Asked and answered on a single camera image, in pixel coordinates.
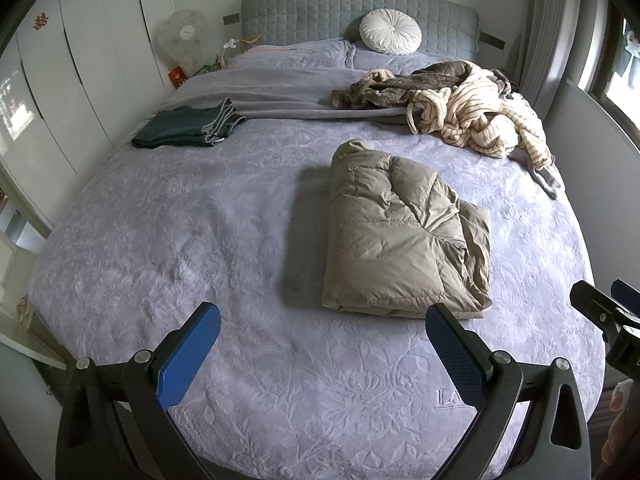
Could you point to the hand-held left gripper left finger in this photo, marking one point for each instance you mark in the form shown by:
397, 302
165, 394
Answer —
190, 355

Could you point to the lavender pillow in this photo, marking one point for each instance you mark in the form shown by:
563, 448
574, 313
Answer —
290, 55
365, 62

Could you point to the grey curtain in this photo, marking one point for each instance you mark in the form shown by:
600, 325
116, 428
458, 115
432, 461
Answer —
545, 20

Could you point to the round white cushion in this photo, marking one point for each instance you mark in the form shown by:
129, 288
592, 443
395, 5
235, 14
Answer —
390, 32

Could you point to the window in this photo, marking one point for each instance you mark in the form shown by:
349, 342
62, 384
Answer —
625, 75

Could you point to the bed with lavender bedspread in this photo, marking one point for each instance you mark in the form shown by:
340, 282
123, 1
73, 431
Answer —
200, 260

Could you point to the white side shelf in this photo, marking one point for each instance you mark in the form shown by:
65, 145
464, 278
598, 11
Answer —
20, 260

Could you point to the person's right hand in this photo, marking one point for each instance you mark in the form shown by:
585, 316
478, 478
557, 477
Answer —
625, 397

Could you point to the cream striped robe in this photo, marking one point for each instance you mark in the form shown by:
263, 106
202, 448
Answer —
475, 115

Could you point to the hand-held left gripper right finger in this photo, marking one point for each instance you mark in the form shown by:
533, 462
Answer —
452, 355

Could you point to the beige puffer jacket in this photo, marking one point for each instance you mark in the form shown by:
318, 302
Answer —
395, 230

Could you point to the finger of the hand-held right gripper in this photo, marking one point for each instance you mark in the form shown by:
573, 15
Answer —
595, 305
629, 295

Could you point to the dark green folded pants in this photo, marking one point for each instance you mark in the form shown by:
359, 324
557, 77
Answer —
175, 127

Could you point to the red packet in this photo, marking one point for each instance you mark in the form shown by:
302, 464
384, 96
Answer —
178, 78

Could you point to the grey quilted headboard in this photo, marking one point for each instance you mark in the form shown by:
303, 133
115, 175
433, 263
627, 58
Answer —
310, 15

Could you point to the teal cloth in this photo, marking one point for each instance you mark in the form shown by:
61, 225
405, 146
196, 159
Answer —
517, 99

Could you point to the grey blanket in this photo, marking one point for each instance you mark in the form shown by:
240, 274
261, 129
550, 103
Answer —
280, 92

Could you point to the white fan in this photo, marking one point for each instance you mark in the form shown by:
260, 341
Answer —
182, 35

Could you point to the white wardrobe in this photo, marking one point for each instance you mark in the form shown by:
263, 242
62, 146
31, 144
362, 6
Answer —
90, 50

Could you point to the grey-brown fleece garment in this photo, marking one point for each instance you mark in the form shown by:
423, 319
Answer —
380, 92

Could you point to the red paper decal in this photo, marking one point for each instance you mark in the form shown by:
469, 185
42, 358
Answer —
39, 21

